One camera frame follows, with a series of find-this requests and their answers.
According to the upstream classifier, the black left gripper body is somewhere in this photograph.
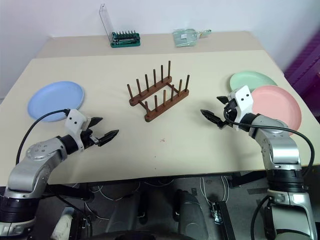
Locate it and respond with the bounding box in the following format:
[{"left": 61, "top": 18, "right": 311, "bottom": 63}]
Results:
[{"left": 80, "top": 127, "right": 101, "bottom": 149}]

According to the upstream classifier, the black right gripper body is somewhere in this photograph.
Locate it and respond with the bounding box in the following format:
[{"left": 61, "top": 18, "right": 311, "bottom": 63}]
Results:
[{"left": 223, "top": 98, "right": 239, "bottom": 126}]

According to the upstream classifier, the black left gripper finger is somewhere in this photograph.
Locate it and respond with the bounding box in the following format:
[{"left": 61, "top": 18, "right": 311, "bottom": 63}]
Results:
[
  {"left": 97, "top": 129, "right": 120, "bottom": 148},
  {"left": 88, "top": 116, "right": 104, "bottom": 128}
]

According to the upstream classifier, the wooden dish rack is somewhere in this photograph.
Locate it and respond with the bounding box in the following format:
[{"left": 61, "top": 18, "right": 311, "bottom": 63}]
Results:
[{"left": 126, "top": 60, "right": 192, "bottom": 123}]

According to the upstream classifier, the green plate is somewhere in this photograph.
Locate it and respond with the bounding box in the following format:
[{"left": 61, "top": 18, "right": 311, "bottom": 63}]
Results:
[{"left": 229, "top": 71, "right": 279, "bottom": 94}]

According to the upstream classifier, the pink plate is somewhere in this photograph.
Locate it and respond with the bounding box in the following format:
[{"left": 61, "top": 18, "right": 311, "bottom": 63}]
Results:
[{"left": 249, "top": 85, "right": 302, "bottom": 137}]

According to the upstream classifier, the blue plate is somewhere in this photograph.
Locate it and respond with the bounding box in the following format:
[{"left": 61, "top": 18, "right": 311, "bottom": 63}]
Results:
[{"left": 27, "top": 80, "right": 86, "bottom": 124}]

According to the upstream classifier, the green screwdriver bit set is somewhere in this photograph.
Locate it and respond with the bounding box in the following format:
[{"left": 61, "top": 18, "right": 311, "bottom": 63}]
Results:
[{"left": 110, "top": 29, "right": 142, "bottom": 49}]

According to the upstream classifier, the purple object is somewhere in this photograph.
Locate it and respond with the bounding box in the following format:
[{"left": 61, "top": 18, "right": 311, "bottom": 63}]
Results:
[{"left": 283, "top": 31, "right": 320, "bottom": 101}]

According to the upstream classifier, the white power strip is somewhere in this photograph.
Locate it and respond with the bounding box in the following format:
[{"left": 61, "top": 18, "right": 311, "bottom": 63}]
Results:
[{"left": 50, "top": 212, "right": 74, "bottom": 240}]

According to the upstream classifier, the dark rounded grey shape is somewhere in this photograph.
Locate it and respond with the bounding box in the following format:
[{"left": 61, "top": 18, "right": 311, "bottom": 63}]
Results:
[{"left": 172, "top": 189, "right": 209, "bottom": 240}]

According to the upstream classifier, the clear plastic case lid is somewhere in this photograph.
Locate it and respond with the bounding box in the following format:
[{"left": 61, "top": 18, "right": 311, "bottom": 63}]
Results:
[{"left": 99, "top": 3, "right": 114, "bottom": 44}]

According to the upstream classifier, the black table leg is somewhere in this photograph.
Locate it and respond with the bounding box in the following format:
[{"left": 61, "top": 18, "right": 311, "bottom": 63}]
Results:
[{"left": 211, "top": 199, "right": 236, "bottom": 240}]

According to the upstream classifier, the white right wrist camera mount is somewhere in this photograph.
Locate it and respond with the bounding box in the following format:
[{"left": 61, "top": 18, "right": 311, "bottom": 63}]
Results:
[{"left": 228, "top": 84, "right": 254, "bottom": 132}]

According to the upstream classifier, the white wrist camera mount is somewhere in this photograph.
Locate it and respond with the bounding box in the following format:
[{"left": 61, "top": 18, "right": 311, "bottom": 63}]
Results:
[
  {"left": 64, "top": 108, "right": 92, "bottom": 152},
  {"left": 228, "top": 84, "right": 254, "bottom": 132}
]

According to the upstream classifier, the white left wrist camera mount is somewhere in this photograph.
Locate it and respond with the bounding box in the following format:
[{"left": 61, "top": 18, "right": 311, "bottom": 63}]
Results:
[{"left": 64, "top": 108, "right": 92, "bottom": 152}]

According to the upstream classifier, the white floor cable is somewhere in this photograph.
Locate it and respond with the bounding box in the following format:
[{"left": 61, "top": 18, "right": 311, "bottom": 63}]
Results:
[{"left": 83, "top": 183, "right": 141, "bottom": 221}]

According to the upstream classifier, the black table frame beam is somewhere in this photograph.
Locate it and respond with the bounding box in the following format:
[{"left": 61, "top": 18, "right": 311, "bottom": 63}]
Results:
[
  {"left": 229, "top": 171, "right": 270, "bottom": 189},
  {"left": 43, "top": 184, "right": 95, "bottom": 203}
]

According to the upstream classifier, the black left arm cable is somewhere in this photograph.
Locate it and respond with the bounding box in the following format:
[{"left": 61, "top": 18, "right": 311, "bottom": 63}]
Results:
[{"left": 15, "top": 108, "right": 71, "bottom": 166}]

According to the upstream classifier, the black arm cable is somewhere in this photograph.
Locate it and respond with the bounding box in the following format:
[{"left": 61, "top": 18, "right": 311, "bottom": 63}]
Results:
[
  {"left": 15, "top": 108, "right": 71, "bottom": 166},
  {"left": 223, "top": 109, "right": 316, "bottom": 186}
]

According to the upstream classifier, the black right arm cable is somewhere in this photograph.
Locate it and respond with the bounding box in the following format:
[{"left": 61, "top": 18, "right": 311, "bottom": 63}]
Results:
[{"left": 223, "top": 109, "right": 316, "bottom": 186}]

